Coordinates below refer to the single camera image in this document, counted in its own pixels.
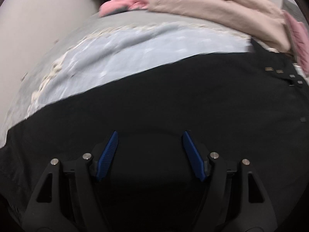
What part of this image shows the large black coat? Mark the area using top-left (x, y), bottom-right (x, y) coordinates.
top-left (1, 41), bottom-right (308, 231)

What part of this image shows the grey bed sheet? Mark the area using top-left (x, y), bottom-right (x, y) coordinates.
top-left (0, 9), bottom-right (252, 148)

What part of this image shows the pink velvet pillow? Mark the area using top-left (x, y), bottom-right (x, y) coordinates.
top-left (283, 10), bottom-right (308, 78)

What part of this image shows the beige duvet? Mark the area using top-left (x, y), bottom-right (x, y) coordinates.
top-left (148, 0), bottom-right (291, 52)

